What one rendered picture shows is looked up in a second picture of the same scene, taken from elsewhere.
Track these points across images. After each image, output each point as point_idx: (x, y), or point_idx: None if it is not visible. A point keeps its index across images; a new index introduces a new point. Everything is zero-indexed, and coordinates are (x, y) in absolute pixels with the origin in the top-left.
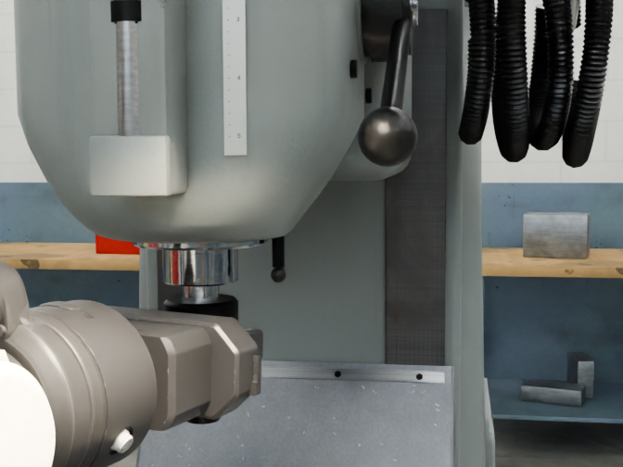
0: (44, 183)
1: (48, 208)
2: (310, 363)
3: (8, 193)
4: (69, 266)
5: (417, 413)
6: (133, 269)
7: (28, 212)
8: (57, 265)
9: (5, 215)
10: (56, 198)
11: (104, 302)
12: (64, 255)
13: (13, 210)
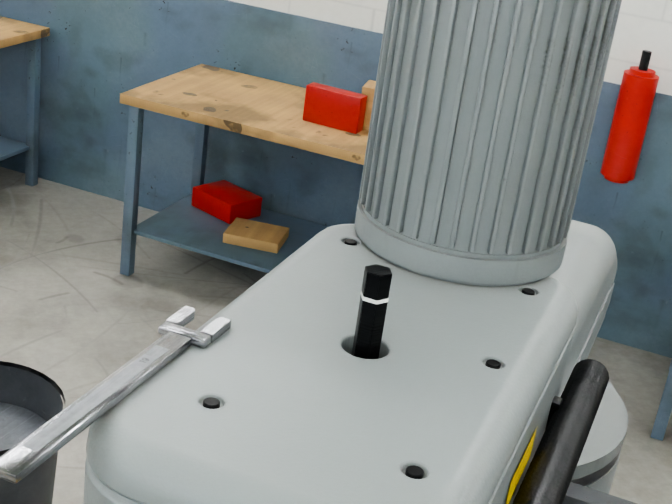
0: (261, 8)
1: (262, 38)
2: None
3: (222, 11)
4: (271, 138)
5: None
6: (336, 156)
7: (240, 37)
8: (260, 134)
9: (215, 35)
10: (271, 28)
11: (306, 150)
12: (269, 117)
13: (225, 32)
